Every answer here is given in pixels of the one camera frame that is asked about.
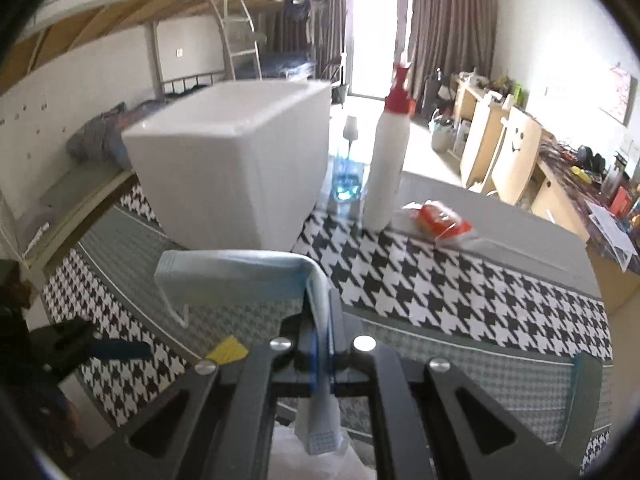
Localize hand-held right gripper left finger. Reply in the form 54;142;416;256
70;304;320;480

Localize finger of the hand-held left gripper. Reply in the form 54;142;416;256
54;320;152;362

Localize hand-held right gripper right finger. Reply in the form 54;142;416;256
326;304;585;480

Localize blue face mask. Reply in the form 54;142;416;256
154;249;347;456

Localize white foam box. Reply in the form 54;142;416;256
121;80;332;252

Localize yellow sponge cloth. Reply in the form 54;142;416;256
205;336;249;363

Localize clear plastic bag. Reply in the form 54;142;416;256
270;422;383;480

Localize red plastic-wrapped packet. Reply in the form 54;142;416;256
395;200;474;247

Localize blue liquid glass bottle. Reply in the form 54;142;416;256
331;115;371;204

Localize white spray bottle red nozzle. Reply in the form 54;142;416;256
361;57;417;232

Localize blue star-print quilt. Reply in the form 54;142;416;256
67;101;168;171

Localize grey trash bin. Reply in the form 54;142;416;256
430;115;459;154

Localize light wooden desk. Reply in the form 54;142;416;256
451;74;508;188
529;137;640;307

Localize wooden smiley face chair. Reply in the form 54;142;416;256
491;106;544;207

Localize white paper sheets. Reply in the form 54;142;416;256
589;200;639;272

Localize glass balcony door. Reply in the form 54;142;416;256
349;0;417;100

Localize large metal bunk bed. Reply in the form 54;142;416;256
0;0;236;281

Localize small metal bunk bed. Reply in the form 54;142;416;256
222;0;323;83

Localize hanging dark clothes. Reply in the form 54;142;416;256
282;0;322;52

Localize pink wall poster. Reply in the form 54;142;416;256
601;63;640;127

